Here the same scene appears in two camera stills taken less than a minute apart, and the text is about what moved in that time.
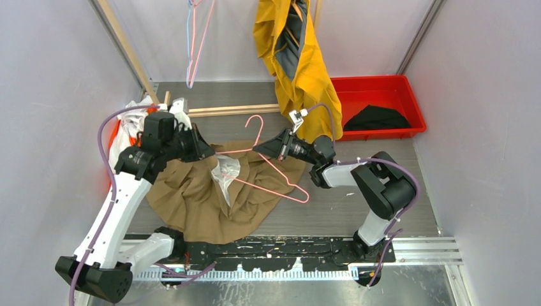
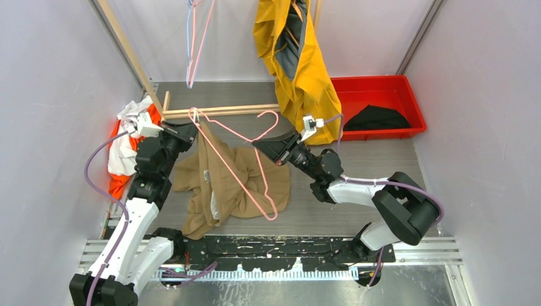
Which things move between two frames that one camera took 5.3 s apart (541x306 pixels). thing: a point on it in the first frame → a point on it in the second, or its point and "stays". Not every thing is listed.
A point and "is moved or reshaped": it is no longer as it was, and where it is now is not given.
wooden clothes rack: (118, 34) stays
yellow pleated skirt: (284, 33) stays
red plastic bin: (391, 91) stays
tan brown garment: (189, 204) is moved or reshaped
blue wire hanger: (189, 61) stays
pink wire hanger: (304, 201) → (256, 153)
